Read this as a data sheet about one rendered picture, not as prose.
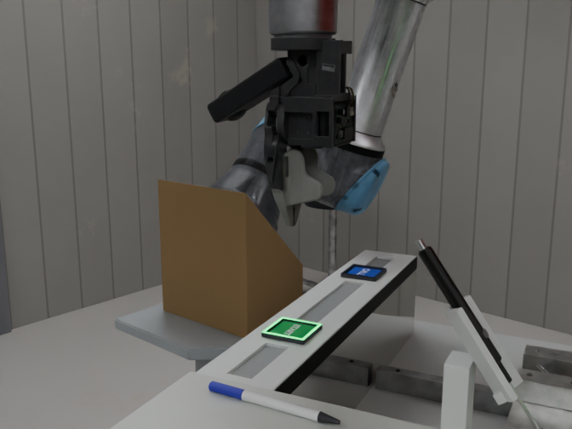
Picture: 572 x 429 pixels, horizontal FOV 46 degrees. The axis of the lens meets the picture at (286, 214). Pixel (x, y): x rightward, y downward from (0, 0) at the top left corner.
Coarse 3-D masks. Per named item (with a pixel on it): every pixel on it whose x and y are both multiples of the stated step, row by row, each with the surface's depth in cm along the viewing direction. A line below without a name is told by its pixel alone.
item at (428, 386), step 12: (384, 372) 97; (396, 372) 96; (408, 372) 96; (384, 384) 97; (396, 384) 96; (408, 384) 95; (420, 384) 94; (432, 384) 94; (480, 384) 93; (420, 396) 95; (432, 396) 94; (480, 396) 91; (492, 396) 90; (480, 408) 91; (492, 408) 91; (504, 408) 90
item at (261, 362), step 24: (360, 264) 110; (384, 264) 112; (408, 264) 111; (312, 288) 99; (336, 288) 99; (360, 288) 99; (288, 312) 89; (312, 312) 90; (336, 312) 89; (216, 360) 74; (240, 360) 74; (264, 360) 75; (288, 360) 74; (264, 384) 69
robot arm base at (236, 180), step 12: (240, 168) 121; (252, 168) 120; (264, 168) 121; (216, 180) 121; (228, 180) 119; (240, 180) 118; (252, 180) 119; (264, 180) 120; (252, 192) 118; (264, 192) 118; (264, 204) 117; (276, 204) 120; (264, 216) 117; (276, 216) 120; (276, 228) 121
